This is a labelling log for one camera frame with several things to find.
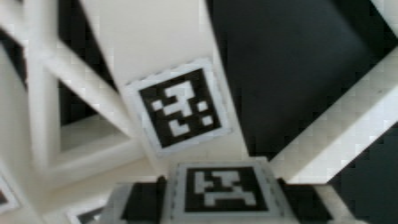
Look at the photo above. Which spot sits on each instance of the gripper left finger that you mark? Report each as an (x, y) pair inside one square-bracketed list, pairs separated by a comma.
[(135, 203)]

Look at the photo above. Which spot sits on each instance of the white U-shaped obstacle fence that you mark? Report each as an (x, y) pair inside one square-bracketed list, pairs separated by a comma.
[(341, 62)]

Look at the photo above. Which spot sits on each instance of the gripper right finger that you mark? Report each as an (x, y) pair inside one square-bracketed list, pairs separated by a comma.
[(316, 204)]

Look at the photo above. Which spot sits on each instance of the white tagged cube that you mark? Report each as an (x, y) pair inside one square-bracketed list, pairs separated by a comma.
[(224, 192)]

